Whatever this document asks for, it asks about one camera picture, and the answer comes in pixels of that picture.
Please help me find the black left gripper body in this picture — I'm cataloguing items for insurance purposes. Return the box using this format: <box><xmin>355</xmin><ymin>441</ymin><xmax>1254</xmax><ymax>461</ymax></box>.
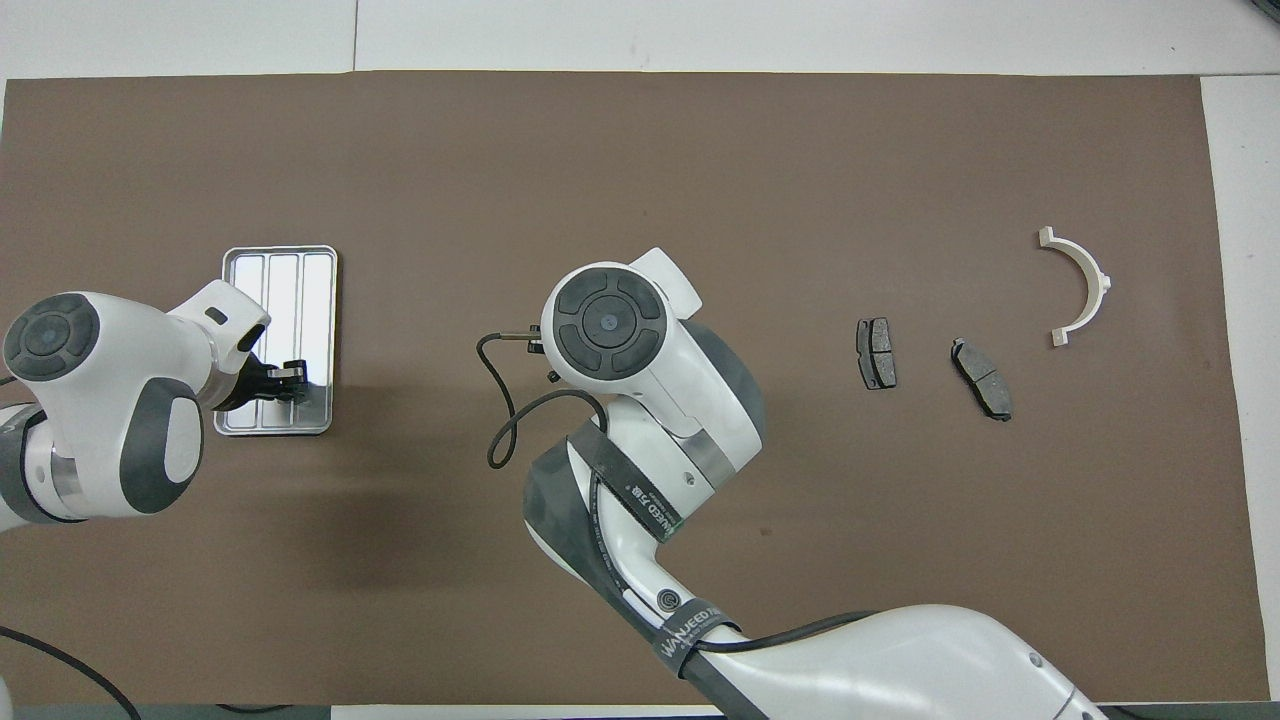
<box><xmin>215</xmin><ymin>347</ymin><xmax>292</xmax><ymax>412</ymax></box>

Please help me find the silver metal tray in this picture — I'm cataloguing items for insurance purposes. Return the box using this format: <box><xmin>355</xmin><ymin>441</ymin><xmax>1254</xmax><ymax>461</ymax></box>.
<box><xmin>213</xmin><ymin>245</ymin><xmax>339</xmax><ymax>437</ymax></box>

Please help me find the brown table mat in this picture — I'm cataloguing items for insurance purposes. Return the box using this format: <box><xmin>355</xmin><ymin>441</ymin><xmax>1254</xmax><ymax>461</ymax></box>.
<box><xmin>0</xmin><ymin>70</ymin><xmax>1271</xmax><ymax>706</ymax></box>

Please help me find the dark rectangular brake pad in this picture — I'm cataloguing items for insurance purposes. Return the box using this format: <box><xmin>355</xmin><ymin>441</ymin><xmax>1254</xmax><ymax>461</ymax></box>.
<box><xmin>856</xmin><ymin>317</ymin><xmax>898</xmax><ymax>391</ymax></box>

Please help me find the dark curved brake pad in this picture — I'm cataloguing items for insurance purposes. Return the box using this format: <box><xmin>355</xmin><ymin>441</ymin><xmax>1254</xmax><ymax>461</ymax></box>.
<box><xmin>950</xmin><ymin>338</ymin><xmax>1014</xmax><ymax>422</ymax></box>

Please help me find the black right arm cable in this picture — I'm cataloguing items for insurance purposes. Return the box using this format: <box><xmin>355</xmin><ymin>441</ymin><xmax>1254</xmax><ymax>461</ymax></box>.
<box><xmin>478</xmin><ymin>332</ymin><xmax>876</xmax><ymax>651</ymax></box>

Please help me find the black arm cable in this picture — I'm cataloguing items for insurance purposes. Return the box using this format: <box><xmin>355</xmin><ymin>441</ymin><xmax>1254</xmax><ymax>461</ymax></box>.
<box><xmin>478</xmin><ymin>332</ymin><xmax>876</xmax><ymax>651</ymax></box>
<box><xmin>0</xmin><ymin>627</ymin><xmax>142</xmax><ymax>720</ymax></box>

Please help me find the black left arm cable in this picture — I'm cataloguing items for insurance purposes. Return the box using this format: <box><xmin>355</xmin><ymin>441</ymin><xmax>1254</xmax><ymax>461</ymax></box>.
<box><xmin>0</xmin><ymin>627</ymin><xmax>142</xmax><ymax>720</ymax></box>

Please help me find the white curved plastic bracket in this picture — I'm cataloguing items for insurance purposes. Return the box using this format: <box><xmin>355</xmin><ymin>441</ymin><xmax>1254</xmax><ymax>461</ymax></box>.
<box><xmin>1037</xmin><ymin>226</ymin><xmax>1113</xmax><ymax>348</ymax></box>

